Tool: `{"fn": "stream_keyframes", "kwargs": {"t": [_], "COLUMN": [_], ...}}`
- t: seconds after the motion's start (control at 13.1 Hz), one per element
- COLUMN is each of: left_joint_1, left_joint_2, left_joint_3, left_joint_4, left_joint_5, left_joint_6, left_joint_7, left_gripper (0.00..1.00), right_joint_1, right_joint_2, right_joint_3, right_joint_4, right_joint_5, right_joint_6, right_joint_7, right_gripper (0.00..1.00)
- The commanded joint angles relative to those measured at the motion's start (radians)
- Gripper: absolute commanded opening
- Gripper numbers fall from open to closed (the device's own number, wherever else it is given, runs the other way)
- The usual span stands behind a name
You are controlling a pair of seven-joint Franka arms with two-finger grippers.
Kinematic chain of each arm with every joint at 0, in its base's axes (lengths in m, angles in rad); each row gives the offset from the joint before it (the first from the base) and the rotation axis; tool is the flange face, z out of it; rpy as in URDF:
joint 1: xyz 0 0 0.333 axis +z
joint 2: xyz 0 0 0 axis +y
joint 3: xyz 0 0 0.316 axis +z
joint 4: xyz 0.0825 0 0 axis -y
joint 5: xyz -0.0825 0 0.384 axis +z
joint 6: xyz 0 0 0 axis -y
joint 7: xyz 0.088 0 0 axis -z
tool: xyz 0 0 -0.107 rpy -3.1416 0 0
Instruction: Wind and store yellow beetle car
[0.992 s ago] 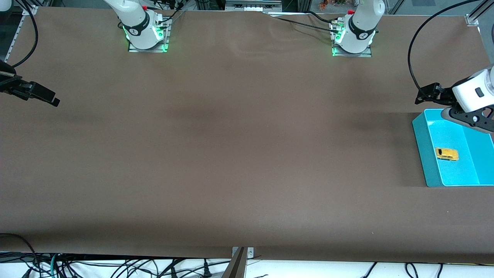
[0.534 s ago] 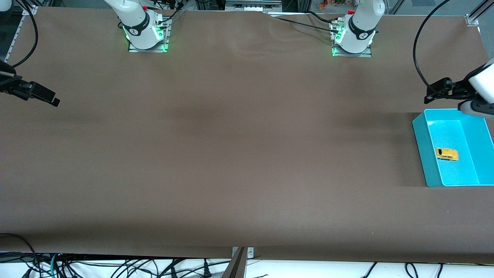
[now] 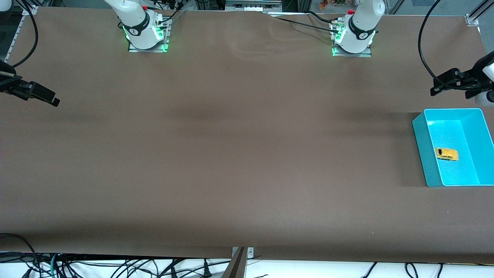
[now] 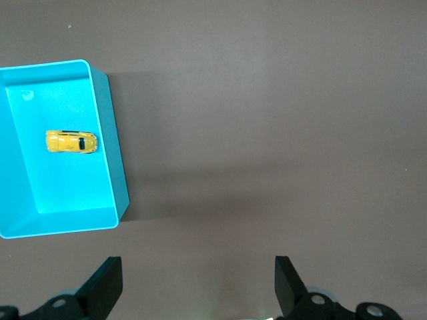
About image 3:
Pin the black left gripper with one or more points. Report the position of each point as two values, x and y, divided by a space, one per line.
475 78

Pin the small metal bracket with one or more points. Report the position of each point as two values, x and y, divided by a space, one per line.
251 253

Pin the brown table cover sheet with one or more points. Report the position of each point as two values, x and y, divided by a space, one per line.
231 154

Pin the aluminium frame profile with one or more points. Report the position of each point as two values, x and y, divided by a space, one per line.
476 13

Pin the grey metal equipment rack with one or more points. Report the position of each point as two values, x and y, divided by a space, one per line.
252 4

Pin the dark wedge-shaped post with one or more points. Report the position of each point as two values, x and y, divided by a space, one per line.
235 268

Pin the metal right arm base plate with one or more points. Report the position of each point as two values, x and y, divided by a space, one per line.
166 38

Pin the teal plastic bin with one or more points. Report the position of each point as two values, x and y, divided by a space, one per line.
424 154

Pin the yellow beetle toy car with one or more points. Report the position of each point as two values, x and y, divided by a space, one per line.
447 154

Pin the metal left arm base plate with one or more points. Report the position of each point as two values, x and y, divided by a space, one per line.
366 55

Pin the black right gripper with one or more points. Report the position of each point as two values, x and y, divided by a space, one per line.
7 82

